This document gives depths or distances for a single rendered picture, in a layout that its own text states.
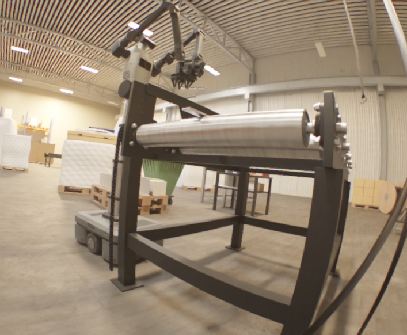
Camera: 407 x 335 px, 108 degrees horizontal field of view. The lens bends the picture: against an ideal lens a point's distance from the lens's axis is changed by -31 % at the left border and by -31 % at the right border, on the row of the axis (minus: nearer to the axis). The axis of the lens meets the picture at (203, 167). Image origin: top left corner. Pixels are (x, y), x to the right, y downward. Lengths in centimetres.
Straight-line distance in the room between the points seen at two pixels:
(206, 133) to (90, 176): 396
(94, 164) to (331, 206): 433
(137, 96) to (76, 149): 348
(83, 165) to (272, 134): 422
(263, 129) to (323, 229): 32
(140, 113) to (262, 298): 103
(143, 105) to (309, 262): 106
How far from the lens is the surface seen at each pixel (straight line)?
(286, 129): 61
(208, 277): 81
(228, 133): 70
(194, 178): 826
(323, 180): 58
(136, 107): 119
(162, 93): 130
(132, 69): 182
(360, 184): 844
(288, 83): 1235
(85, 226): 177
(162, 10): 175
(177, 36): 163
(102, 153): 455
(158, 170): 395
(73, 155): 460
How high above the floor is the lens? 70
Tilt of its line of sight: 1 degrees up
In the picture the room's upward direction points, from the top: 6 degrees clockwise
